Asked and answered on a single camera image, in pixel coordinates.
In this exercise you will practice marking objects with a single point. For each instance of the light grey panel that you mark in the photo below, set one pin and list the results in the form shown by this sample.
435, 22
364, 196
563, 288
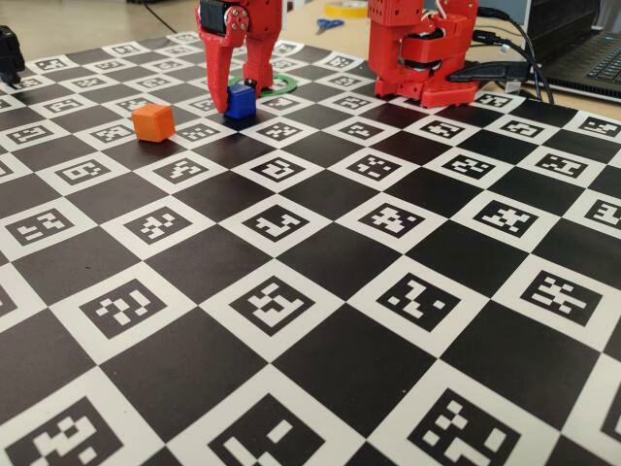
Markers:
504, 9

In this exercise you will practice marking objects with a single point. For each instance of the yellow tape roll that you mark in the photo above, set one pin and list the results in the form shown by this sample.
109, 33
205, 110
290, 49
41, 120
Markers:
345, 9

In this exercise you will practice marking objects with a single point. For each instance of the black white marker mat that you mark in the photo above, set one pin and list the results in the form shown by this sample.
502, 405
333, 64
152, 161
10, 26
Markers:
310, 291

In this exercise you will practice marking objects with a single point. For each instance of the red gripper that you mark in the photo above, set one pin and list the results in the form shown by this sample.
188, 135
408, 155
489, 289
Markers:
232, 30

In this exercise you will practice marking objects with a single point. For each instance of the red robot arm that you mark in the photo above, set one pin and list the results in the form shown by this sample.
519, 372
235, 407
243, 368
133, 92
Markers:
388, 48

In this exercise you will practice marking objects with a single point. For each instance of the orange cube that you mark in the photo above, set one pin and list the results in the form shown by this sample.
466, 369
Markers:
153, 123

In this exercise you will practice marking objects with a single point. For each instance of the black laptop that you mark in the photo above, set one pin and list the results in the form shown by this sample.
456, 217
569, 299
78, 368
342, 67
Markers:
572, 39

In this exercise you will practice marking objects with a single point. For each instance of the blue cube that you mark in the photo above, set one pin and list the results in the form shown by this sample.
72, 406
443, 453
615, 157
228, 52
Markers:
240, 103

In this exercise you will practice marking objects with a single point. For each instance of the black clamp device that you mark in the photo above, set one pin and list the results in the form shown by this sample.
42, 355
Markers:
10, 53

